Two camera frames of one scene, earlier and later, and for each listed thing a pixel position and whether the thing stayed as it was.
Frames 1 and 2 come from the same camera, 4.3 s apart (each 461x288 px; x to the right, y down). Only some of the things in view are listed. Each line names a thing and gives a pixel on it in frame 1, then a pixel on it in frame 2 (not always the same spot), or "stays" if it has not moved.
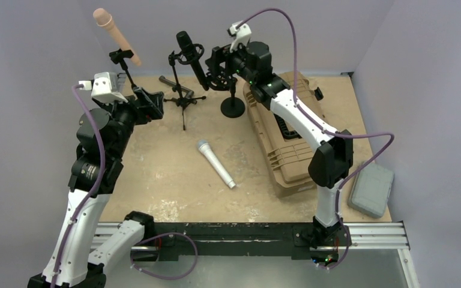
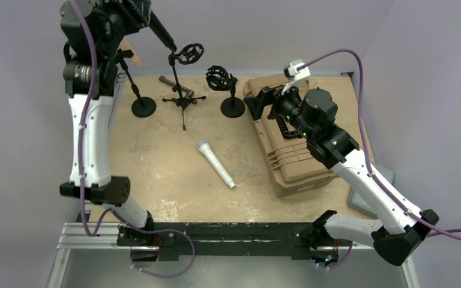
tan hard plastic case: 286,150 stays
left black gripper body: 126,114 to 120,17
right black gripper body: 234,61 to 287,105
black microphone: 187,45 to 155,24
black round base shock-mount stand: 233,107 stays
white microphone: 204,146 stays
